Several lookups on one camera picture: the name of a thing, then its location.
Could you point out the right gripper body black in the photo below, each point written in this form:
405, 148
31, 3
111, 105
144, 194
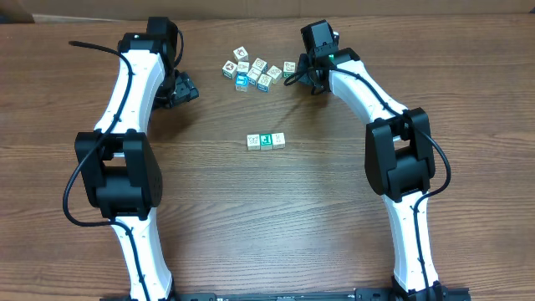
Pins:
305, 60

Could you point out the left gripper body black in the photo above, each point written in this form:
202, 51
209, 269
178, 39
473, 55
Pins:
175, 88

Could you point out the white block red side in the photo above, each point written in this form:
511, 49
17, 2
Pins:
279, 141

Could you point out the white block green side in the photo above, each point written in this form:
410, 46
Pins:
266, 141

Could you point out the white block butterfly picture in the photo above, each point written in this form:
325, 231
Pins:
253, 142

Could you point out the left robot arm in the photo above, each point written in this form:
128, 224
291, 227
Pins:
118, 182

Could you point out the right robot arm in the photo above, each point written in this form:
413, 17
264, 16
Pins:
399, 156

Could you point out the white block green letters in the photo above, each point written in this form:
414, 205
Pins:
289, 68

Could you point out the white block green grid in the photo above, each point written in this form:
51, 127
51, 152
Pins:
260, 64

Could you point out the white block tilted centre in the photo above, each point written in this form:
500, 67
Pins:
264, 82

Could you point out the white block teal side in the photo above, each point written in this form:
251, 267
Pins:
253, 75

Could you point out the block red circle green side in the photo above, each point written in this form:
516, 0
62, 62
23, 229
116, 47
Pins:
229, 69

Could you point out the block with red picture top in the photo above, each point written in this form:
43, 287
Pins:
240, 54

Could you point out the white block behind blue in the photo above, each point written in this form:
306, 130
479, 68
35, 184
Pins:
243, 68

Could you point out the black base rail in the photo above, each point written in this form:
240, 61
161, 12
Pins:
359, 294

